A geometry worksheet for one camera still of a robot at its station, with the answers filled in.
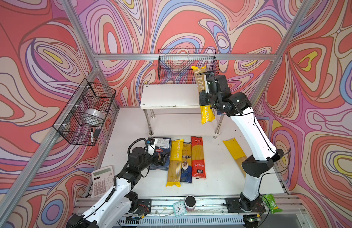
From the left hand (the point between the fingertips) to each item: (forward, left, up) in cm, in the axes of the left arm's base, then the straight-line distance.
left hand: (164, 151), depth 80 cm
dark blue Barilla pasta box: (+7, +2, -6) cm, 9 cm away
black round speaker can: (-24, -14, -8) cm, 29 cm away
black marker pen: (+2, +37, +12) cm, 39 cm away
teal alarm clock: (-27, -9, -12) cm, 30 cm away
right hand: (+16, -21, +25) cm, 37 cm away
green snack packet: (-26, -57, -12) cm, 64 cm away
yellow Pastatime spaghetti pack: (-2, -6, -10) cm, 12 cm away
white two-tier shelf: (+13, -6, +20) cm, 25 cm away
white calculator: (-13, +35, -11) cm, 39 cm away
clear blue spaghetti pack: (-6, -13, -11) cm, 18 cm away
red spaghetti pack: (-5, -20, -10) cm, 23 cm away
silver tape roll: (+12, +36, +18) cm, 42 cm away
